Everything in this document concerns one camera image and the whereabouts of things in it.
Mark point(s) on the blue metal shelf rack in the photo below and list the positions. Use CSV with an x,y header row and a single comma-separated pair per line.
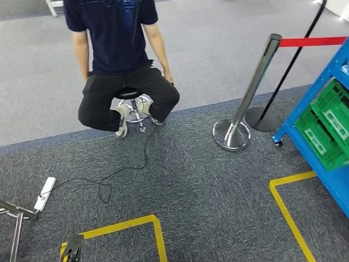
x,y
335,184

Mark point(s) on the seated person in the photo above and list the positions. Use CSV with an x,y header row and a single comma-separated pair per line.
x,y
117,36

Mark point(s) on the chrome stanchion post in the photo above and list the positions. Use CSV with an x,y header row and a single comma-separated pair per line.
x,y
256,79

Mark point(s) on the black seat chrome stool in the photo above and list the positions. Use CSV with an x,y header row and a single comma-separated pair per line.
x,y
128,93

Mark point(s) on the white furniture frame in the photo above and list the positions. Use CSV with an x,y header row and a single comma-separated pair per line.
x,y
53,5

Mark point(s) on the red barrier belt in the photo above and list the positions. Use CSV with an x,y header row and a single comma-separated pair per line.
x,y
313,41

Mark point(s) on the black stanchion post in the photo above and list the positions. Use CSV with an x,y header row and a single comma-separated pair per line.
x,y
260,119

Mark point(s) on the stainless steel workbench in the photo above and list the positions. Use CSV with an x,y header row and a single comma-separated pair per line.
x,y
17,231

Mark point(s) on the white power strip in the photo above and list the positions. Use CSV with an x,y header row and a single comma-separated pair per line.
x,y
44,193

